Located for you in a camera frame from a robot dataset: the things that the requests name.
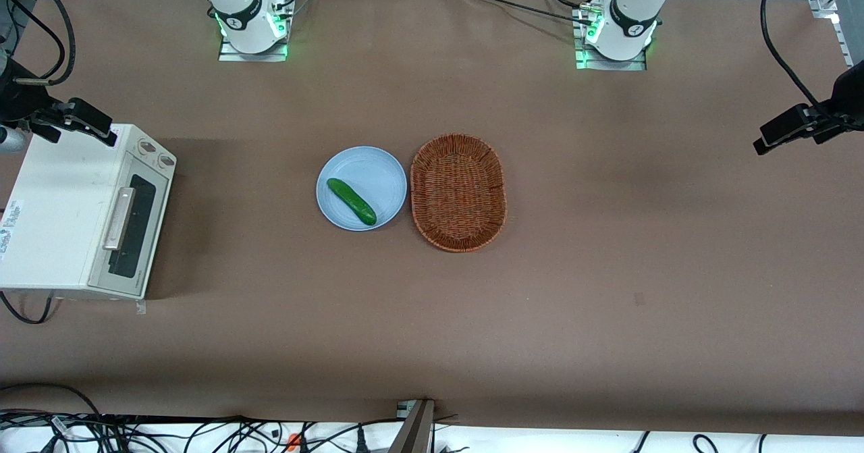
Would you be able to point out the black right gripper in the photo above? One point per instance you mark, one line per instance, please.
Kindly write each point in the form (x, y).
(19, 99)

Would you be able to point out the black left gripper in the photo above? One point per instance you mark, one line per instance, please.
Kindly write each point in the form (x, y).
(848, 98)

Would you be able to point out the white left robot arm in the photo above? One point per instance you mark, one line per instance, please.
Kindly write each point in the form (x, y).
(631, 17)

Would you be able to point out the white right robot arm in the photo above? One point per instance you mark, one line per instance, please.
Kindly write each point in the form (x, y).
(239, 7)

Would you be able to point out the round white oven knob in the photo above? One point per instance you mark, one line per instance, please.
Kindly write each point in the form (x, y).
(166, 161)
(146, 147)

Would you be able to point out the white toaster oven body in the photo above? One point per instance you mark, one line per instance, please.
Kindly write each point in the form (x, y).
(54, 217)

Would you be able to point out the white printed oven label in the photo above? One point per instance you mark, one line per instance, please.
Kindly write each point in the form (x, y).
(10, 227)

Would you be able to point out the clear tape piece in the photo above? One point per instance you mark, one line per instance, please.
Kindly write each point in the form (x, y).
(140, 306)

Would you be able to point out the green cucumber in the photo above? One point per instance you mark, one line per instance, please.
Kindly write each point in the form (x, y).
(351, 201)

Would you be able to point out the light blue round plate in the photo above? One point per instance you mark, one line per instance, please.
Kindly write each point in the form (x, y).
(378, 176)

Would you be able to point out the brown oval wicker basket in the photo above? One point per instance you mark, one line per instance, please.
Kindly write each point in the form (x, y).
(457, 193)

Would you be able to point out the aluminium frame profile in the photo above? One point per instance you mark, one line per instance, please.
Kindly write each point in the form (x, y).
(827, 4)

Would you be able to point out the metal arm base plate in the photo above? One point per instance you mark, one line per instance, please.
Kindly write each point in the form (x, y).
(587, 65)
(233, 56)

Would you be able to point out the dark metal camera stand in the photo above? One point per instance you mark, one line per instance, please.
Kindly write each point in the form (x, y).
(415, 429)

